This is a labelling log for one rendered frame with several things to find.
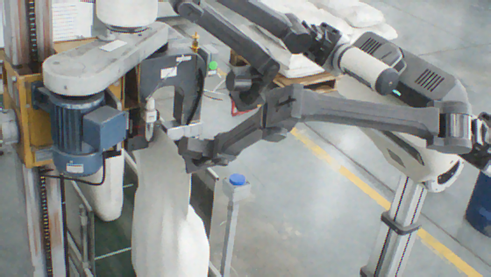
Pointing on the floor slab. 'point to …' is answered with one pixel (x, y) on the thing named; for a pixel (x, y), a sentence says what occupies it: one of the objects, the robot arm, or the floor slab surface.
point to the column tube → (33, 222)
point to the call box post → (229, 237)
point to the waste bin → (480, 205)
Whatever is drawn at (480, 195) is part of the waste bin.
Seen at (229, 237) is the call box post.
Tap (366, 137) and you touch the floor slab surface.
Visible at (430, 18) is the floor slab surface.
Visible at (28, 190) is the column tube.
